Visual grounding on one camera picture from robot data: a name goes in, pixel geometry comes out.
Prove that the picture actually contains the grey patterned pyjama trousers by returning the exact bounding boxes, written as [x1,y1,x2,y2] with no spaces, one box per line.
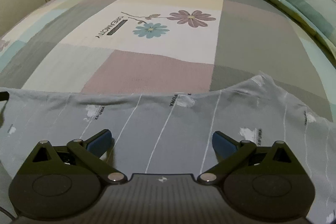
[1,73,335,223]

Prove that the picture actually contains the patchwork pastel bed sheet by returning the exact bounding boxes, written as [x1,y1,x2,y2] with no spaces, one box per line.
[1,0,335,121]

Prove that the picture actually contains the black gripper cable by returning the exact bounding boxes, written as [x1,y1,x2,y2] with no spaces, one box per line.
[0,205,18,222]

